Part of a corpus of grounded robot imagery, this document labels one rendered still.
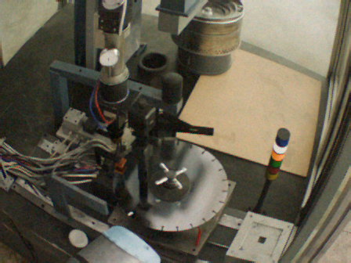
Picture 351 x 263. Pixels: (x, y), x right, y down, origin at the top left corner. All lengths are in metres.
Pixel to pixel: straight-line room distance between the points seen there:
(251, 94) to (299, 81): 0.30
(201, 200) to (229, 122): 0.53
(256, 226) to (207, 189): 0.21
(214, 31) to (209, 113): 0.33
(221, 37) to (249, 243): 0.84
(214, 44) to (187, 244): 0.81
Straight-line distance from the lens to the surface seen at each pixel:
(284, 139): 1.32
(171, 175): 1.39
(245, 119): 1.90
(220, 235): 1.58
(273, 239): 1.43
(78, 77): 1.64
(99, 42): 1.23
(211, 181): 1.46
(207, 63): 1.99
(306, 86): 2.14
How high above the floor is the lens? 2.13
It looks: 49 degrees down
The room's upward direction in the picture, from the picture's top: 4 degrees clockwise
